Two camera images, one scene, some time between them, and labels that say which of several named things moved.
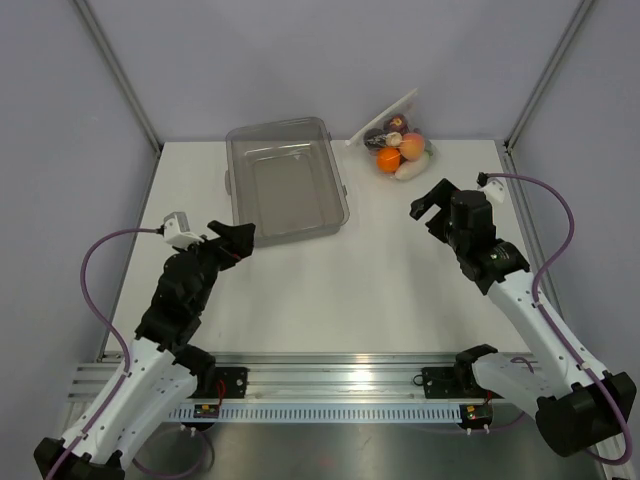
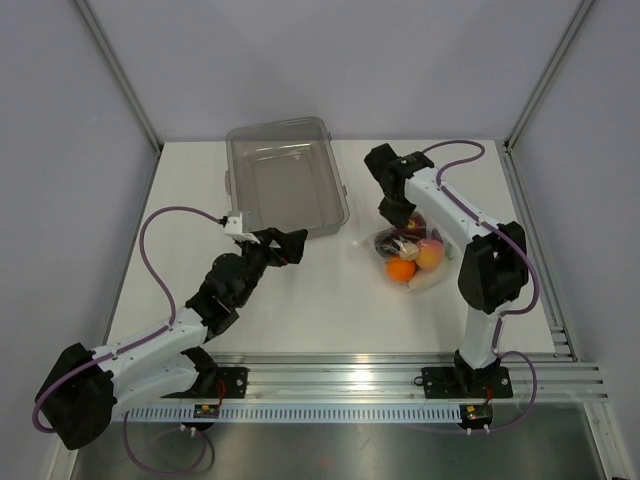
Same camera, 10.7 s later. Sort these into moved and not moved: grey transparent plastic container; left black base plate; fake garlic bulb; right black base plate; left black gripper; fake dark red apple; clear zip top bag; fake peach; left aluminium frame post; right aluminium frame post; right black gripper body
Moved: fake garlic bulb; clear zip top bag; left black gripper; fake dark red apple; fake peach; right black gripper body
Not moved: right black base plate; grey transparent plastic container; left aluminium frame post; left black base plate; right aluminium frame post
